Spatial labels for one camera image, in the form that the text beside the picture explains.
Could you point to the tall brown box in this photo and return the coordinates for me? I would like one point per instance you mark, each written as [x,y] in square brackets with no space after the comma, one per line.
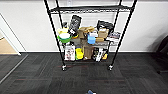
[87,52]

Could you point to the yellow bottle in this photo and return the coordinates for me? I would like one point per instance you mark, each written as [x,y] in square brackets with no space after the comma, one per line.
[79,54]

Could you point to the blue cup with white lid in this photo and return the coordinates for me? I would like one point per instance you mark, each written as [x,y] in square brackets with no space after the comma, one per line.
[91,39]

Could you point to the black and white box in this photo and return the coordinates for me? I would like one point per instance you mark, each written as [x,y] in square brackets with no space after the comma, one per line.
[97,54]

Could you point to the white box with red print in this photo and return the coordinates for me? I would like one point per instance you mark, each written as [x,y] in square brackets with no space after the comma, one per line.
[70,53]

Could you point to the small brown cardboard box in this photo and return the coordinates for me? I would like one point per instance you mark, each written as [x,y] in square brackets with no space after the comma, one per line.
[102,34]

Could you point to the small yellow packet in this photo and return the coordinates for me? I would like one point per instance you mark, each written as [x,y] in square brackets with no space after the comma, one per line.
[105,56]

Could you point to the black glossy bag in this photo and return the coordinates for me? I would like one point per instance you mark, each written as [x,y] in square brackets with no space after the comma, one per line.
[75,25]

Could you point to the black packet with print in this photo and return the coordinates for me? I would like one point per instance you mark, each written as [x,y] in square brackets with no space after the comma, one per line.
[114,37]

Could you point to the dark blue item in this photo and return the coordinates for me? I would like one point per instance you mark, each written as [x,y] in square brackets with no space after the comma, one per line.
[90,92]

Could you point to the black chair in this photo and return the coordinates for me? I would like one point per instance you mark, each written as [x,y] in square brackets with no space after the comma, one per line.
[163,55]

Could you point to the white door frame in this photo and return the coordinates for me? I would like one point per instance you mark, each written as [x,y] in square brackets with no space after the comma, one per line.
[10,33]

